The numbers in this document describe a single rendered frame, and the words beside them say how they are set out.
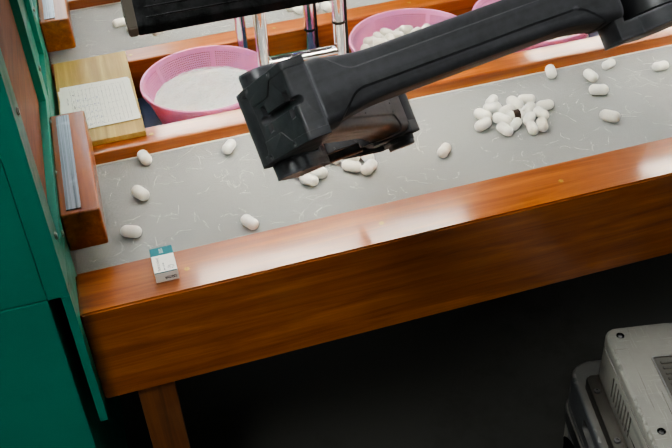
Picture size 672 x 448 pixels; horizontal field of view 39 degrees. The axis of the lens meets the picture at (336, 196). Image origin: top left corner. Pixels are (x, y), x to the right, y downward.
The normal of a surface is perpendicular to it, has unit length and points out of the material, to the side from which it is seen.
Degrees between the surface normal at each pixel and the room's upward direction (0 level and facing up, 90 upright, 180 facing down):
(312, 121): 49
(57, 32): 90
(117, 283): 0
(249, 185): 0
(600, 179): 0
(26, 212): 90
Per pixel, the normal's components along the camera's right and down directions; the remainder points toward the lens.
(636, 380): -0.05, -0.80
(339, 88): 0.15, -0.09
